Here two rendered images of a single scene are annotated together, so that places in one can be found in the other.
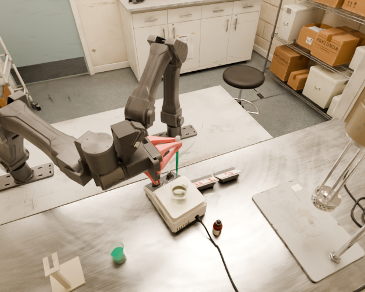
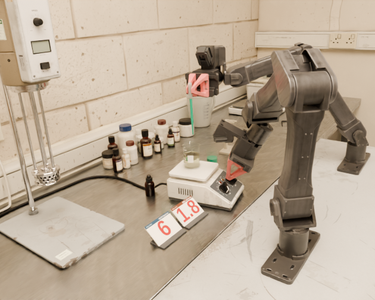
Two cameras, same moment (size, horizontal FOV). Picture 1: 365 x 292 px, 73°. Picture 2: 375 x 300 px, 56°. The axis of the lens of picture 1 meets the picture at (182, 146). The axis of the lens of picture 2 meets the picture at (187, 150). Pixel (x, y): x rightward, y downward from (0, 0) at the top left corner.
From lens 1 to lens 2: 1.37 m
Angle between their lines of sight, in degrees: 108
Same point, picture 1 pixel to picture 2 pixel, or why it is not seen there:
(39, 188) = (328, 163)
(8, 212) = (318, 151)
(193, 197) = (180, 170)
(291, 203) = (73, 235)
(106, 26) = not seen: outside the picture
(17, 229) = not seen: hidden behind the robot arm
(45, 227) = (280, 155)
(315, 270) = (55, 201)
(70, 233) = (260, 159)
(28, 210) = not seen: hidden behind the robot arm
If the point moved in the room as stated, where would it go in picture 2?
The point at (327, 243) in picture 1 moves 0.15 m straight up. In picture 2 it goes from (36, 219) to (25, 169)
